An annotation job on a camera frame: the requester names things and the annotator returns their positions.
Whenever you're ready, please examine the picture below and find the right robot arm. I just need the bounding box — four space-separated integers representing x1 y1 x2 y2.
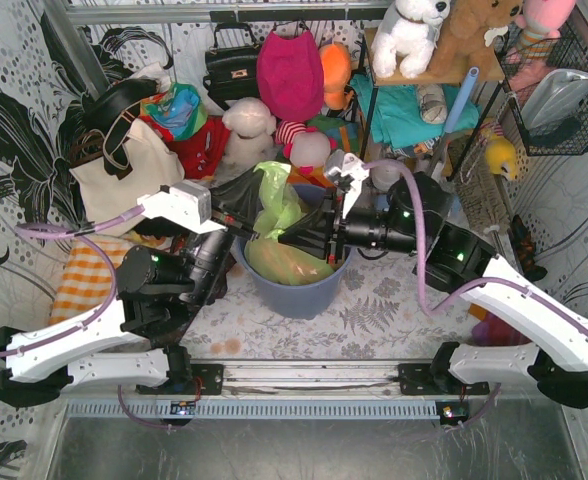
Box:
278 173 588 409

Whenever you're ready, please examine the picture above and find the silver pouch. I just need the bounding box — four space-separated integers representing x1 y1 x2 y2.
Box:
521 68 588 130

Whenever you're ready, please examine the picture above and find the orange white checkered towel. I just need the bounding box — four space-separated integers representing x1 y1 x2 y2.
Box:
48 240 111 325

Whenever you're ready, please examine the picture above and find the white fluffy plush toy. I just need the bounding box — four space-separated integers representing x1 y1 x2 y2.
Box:
222 97 277 167

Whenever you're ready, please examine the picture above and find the pink plush toy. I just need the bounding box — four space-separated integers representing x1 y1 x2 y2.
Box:
509 0 576 60

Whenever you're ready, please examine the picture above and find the colourful striped sock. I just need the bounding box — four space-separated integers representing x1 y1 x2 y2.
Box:
468 304 530 347

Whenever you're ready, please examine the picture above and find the orange plush toy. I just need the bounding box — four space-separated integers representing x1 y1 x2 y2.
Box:
319 43 352 110

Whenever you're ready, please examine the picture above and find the brown teddy bear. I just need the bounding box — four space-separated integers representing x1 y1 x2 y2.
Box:
428 0 523 81

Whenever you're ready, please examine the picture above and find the green plastic trash bag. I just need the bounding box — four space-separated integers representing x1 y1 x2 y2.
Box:
243 160 336 286

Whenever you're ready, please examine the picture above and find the white plush dog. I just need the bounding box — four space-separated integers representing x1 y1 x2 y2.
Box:
372 0 451 79

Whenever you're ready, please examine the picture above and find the blue trash bin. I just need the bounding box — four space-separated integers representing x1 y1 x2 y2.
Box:
231 182 358 321

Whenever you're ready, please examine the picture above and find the teal cloth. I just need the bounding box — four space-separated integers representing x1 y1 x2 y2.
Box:
350 74 480 149

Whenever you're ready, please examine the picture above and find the black leather handbag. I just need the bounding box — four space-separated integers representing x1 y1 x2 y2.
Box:
203 22 261 111

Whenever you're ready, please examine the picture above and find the cream canvas tote bag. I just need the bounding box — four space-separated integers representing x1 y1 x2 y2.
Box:
71 120 185 223

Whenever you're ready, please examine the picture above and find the rainbow striped cloth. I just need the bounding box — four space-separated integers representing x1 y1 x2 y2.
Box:
289 115 362 188

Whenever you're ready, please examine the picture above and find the red garment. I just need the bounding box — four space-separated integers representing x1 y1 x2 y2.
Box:
167 116 231 180

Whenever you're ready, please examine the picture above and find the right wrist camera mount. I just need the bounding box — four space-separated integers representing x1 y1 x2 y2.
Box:
323 149 369 219

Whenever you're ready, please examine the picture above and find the pink white striped plush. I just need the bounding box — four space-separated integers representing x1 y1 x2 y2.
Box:
275 120 337 174

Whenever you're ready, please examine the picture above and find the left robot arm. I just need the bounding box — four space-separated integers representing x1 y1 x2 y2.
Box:
0 167 264 408

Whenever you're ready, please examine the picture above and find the metal base rail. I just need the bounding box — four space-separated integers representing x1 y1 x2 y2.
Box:
48 357 585 421

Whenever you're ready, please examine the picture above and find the black wire basket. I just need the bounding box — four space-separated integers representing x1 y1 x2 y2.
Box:
497 24 588 156

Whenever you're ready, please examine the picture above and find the black hat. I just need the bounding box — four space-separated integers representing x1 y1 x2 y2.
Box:
83 78 158 133

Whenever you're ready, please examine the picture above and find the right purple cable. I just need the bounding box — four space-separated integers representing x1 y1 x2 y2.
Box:
361 160 588 431

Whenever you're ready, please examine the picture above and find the colourful scarf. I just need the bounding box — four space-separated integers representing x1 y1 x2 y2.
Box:
139 83 208 142

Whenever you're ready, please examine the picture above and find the crumpled brown paper trash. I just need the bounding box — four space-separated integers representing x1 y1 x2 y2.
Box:
283 184 333 286

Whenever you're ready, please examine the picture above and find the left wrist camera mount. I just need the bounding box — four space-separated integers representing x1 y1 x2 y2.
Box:
137 180 226 234

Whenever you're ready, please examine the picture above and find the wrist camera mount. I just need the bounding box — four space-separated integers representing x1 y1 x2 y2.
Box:
137 180 226 234
323 149 369 219

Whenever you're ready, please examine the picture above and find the yellow plush toy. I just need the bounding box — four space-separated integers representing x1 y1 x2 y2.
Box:
480 123 518 181

